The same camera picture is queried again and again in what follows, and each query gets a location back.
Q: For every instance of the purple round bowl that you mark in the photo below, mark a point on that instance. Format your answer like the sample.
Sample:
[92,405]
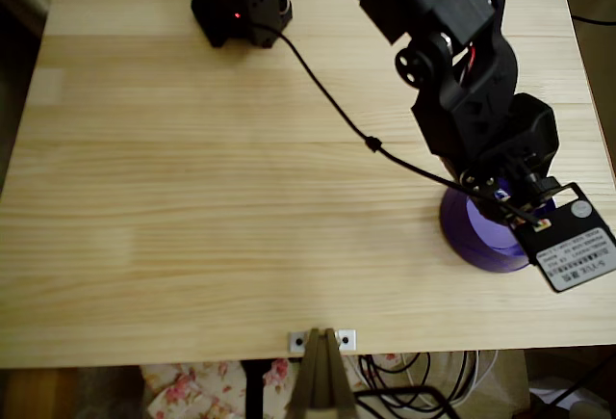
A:
[457,231]

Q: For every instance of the floral fabric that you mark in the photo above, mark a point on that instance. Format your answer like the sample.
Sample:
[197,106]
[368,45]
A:
[192,390]

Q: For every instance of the silver metal bracket plate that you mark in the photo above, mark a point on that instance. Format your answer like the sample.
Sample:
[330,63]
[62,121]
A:
[296,342]

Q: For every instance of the tan camera stand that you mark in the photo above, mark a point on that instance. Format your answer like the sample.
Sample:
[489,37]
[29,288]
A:
[320,380]

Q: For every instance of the black post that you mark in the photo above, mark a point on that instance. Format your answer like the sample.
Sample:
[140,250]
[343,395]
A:
[255,395]

